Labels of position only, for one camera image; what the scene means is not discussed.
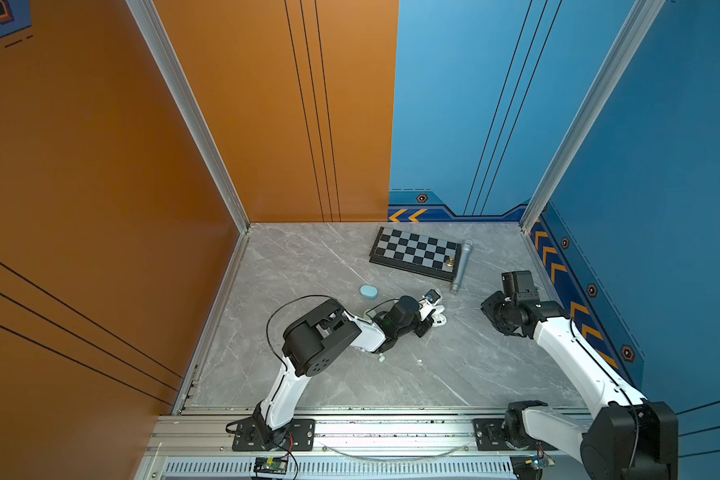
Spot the white earbud case front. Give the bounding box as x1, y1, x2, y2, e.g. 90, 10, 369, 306
432, 314, 447, 327

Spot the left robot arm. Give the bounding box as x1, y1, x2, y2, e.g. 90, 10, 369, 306
225, 289, 444, 452

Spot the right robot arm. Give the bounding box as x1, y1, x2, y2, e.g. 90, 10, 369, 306
481, 291, 679, 479

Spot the light blue earbud case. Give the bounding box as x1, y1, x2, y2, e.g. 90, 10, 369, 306
360, 285, 378, 299

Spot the black white chessboard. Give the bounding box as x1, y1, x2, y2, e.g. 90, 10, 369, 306
369, 227, 461, 282

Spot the grey microphone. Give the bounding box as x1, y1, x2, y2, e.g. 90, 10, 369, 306
450, 240, 473, 294

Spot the green circuit board right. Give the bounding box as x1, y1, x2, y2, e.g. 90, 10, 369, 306
525, 456, 555, 471

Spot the green circuit board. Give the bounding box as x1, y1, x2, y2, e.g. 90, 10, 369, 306
252, 457, 289, 477
525, 456, 555, 471

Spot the green circuit board left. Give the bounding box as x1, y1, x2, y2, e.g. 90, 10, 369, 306
252, 457, 289, 477

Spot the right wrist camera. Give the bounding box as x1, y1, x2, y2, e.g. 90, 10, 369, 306
502, 270, 540, 303

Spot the aluminium front rail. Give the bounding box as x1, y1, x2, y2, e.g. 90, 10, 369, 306
149, 407, 643, 460

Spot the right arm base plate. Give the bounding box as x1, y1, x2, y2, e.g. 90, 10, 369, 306
472, 418, 538, 452

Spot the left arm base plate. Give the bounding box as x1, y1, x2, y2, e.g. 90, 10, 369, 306
226, 417, 315, 452

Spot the right aluminium corner post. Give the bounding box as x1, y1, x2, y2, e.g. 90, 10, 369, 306
519, 0, 665, 234

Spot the aluminium corner post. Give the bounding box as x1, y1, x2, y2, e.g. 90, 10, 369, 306
519, 0, 665, 234
125, 0, 250, 235

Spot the left aluminium corner post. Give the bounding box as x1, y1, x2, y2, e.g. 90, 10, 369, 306
125, 0, 250, 235

